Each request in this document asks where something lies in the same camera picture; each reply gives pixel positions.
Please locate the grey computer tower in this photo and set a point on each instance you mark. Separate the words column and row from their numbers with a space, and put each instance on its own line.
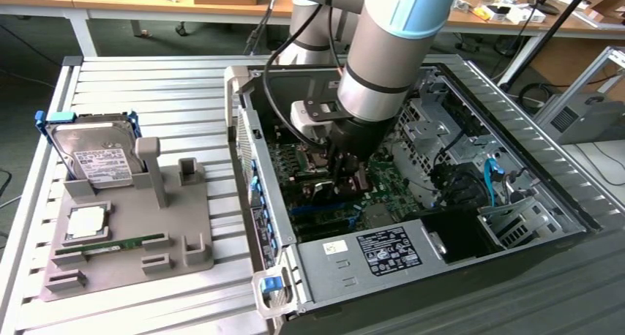
column 585, row 119

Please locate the blue slot retention clip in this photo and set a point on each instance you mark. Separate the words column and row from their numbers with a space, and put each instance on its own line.
column 262, row 200
column 267, row 216
column 255, row 186
column 274, row 243
column 271, row 228
column 253, row 165

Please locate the green RAM stick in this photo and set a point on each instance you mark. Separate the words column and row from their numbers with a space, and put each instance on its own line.
column 116, row 246

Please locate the open black PC case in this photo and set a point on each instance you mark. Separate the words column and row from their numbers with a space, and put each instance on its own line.
column 293, row 287

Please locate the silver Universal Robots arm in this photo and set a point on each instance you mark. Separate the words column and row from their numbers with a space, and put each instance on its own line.
column 390, row 57

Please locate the silver chipset heatsink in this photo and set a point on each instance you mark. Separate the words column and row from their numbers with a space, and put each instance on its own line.
column 378, row 216

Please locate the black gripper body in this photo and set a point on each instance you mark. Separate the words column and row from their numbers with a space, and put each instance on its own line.
column 358, row 137

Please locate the grey power supply unit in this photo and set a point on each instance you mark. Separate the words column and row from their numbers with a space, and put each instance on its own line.
column 331, row 273

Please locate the CPU socket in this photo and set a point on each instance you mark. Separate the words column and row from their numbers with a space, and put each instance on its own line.
column 313, row 163

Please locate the brown cardboard piece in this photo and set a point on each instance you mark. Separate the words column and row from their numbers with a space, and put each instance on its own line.
column 608, row 6

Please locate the black stand pole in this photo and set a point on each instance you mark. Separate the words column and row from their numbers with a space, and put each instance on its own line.
column 546, row 38

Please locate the blue case latch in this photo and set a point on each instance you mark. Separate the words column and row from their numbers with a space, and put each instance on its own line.
column 270, row 284

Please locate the grey parts rack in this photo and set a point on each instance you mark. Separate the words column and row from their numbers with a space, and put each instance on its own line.
column 122, row 276

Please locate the white small box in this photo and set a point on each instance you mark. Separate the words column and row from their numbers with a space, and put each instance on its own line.
column 498, row 13

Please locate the Nvidia graphics card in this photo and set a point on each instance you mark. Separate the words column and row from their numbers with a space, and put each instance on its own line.
column 361, row 183

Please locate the blue disk caddy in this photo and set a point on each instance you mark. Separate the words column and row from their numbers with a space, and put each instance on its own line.
column 59, row 117

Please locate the perforated metal disk bay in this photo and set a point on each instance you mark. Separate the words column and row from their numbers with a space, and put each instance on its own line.
column 429, row 130

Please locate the silver CPU chip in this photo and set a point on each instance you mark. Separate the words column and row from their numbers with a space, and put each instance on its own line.
column 87, row 223

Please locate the slanted metal disk bay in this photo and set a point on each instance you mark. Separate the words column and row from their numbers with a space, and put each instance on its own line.
column 522, row 221

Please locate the green motherboard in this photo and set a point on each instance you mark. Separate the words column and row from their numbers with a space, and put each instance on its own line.
column 390, row 203

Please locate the aluminium profile frame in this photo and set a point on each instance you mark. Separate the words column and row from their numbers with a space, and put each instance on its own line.
column 600, row 64

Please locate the blue expansion slot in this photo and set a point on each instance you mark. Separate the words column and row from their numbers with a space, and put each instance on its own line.
column 317, row 207

